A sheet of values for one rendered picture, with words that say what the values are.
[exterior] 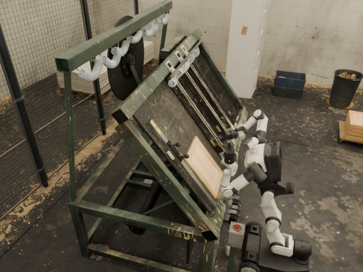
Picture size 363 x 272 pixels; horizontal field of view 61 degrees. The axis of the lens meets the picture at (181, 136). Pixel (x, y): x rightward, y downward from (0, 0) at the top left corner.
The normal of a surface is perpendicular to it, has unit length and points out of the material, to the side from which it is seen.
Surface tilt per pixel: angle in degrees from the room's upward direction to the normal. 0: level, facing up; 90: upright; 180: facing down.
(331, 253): 0
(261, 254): 0
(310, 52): 90
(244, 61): 90
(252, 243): 0
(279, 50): 90
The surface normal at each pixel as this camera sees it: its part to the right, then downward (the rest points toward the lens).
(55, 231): 0.01, -0.83
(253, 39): -0.37, 0.51
